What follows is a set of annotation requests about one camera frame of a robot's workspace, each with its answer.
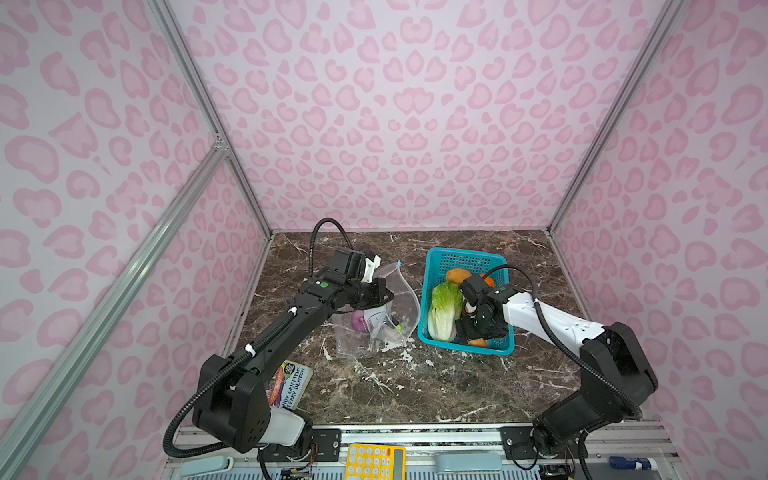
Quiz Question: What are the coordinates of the purple toy onion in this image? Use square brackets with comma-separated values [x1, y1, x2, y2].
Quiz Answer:
[350, 311, 370, 335]

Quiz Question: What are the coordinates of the clear zip top bag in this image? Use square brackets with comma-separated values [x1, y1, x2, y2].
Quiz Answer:
[331, 262, 421, 359]

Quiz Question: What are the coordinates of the teal plastic basket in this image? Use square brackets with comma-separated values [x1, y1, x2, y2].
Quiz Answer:
[417, 247, 517, 357]

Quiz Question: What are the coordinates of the toy carrot with leaves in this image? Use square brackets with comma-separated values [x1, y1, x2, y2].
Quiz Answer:
[464, 275, 496, 313]

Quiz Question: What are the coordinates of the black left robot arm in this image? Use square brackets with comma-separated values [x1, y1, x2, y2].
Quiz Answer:
[163, 248, 394, 458]

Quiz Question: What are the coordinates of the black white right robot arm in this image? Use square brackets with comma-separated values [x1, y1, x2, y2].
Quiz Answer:
[457, 286, 659, 458]

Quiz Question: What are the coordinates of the brown toy potato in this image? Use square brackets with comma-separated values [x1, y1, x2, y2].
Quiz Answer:
[468, 338, 489, 348]

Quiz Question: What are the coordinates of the green toy cabbage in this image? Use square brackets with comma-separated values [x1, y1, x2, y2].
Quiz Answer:
[427, 281, 464, 343]

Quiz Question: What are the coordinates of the orange toy bread roll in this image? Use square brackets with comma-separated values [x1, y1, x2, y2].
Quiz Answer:
[445, 268, 472, 286]

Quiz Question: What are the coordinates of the colourful paperback book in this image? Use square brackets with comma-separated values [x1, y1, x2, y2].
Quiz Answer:
[267, 360, 313, 410]

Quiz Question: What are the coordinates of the grey flat case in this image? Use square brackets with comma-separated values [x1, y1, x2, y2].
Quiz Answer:
[434, 452, 503, 474]

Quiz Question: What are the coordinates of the yellow calculator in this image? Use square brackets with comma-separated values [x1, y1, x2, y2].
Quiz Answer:
[344, 443, 406, 480]

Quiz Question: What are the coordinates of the blue white marker pen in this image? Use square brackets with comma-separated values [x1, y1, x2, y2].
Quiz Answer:
[608, 456, 659, 471]

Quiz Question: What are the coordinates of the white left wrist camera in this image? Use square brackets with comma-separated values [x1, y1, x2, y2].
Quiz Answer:
[360, 254, 381, 284]

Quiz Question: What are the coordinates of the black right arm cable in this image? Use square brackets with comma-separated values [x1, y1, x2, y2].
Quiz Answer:
[482, 263, 643, 418]

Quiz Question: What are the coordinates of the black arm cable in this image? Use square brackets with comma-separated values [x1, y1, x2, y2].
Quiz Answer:
[307, 217, 356, 283]
[482, 263, 643, 418]

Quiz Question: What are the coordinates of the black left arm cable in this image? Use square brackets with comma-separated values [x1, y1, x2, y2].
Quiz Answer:
[307, 217, 356, 283]

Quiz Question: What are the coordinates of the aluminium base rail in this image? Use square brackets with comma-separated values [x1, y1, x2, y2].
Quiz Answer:
[158, 419, 691, 480]

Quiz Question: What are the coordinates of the aluminium frame corner post left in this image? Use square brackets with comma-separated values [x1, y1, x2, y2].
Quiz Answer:
[146, 0, 274, 240]

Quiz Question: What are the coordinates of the aluminium frame corner post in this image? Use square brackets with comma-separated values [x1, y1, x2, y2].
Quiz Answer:
[546, 0, 688, 238]
[146, 0, 274, 240]

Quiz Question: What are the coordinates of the aluminium frame corner post right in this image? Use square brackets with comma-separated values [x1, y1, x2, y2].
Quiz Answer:
[546, 0, 688, 238]

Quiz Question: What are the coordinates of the aluminium diagonal frame bar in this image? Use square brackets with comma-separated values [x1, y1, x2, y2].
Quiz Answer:
[1, 145, 225, 479]

